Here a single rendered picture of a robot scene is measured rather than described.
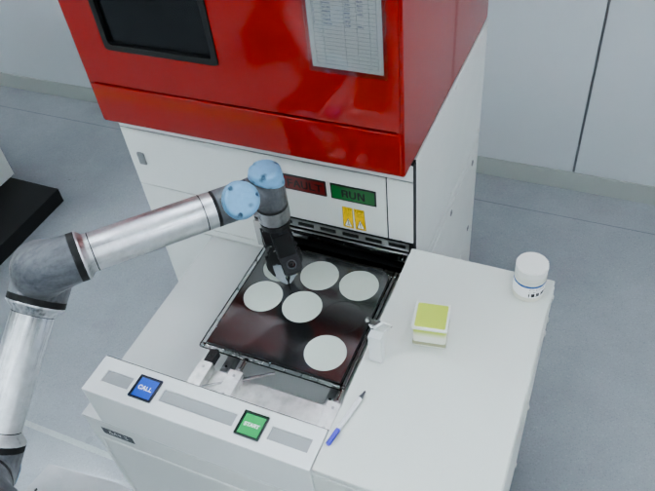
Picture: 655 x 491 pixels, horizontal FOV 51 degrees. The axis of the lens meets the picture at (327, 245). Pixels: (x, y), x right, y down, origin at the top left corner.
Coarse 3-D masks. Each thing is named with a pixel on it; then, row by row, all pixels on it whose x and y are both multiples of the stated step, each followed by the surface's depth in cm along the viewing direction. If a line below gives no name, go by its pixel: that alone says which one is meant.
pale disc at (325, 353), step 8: (320, 336) 160; (328, 336) 160; (312, 344) 158; (320, 344) 158; (328, 344) 158; (336, 344) 158; (344, 344) 158; (304, 352) 157; (312, 352) 157; (320, 352) 157; (328, 352) 156; (336, 352) 156; (344, 352) 156; (312, 360) 155; (320, 360) 155; (328, 360) 155; (336, 360) 155; (320, 368) 154; (328, 368) 153
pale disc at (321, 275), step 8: (312, 264) 176; (320, 264) 176; (328, 264) 176; (304, 272) 175; (312, 272) 175; (320, 272) 174; (328, 272) 174; (336, 272) 174; (304, 280) 173; (312, 280) 173; (320, 280) 172; (328, 280) 172; (336, 280) 172; (312, 288) 171; (320, 288) 170
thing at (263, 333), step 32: (320, 256) 178; (288, 288) 171; (384, 288) 169; (224, 320) 166; (256, 320) 165; (288, 320) 164; (320, 320) 163; (352, 320) 163; (256, 352) 158; (288, 352) 158; (352, 352) 156
